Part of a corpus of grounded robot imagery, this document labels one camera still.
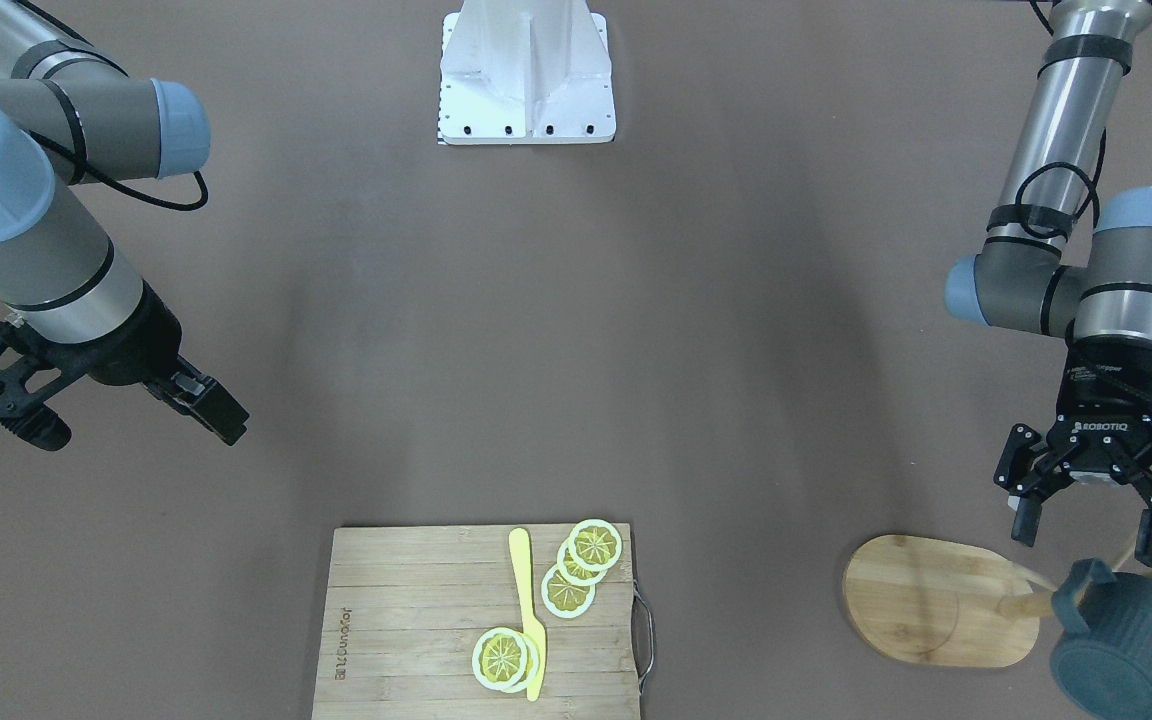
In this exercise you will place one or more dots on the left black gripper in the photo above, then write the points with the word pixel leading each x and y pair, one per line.
pixel 1104 400

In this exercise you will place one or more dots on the lemon slice by knife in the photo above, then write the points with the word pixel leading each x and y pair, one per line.
pixel 505 660

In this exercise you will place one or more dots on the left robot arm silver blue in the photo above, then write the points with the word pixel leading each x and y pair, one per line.
pixel 1060 261

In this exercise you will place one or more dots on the lemon slice middle of row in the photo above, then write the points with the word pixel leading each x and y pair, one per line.
pixel 573 572

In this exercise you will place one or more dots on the wooden cutting board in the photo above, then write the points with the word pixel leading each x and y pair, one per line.
pixel 405 607

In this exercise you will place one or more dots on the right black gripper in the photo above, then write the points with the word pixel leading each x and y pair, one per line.
pixel 136 343

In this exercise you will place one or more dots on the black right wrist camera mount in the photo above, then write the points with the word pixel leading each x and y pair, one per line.
pixel 32 370

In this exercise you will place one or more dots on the yellow plastic knife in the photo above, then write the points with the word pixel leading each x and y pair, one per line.
pixel 520 555

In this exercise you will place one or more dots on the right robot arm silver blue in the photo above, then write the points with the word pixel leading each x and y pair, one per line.
pixel 77 308

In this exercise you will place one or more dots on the dark teal mug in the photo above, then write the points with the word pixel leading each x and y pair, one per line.
pixel 1103 661

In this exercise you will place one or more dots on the wooden cup storage rack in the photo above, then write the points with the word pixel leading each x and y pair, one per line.
pixel 932 602

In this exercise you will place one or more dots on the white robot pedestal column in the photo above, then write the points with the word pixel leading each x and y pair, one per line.
pixel 525 73

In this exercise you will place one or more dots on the lemon slice end of row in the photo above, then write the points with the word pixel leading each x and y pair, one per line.
pixel 595 545

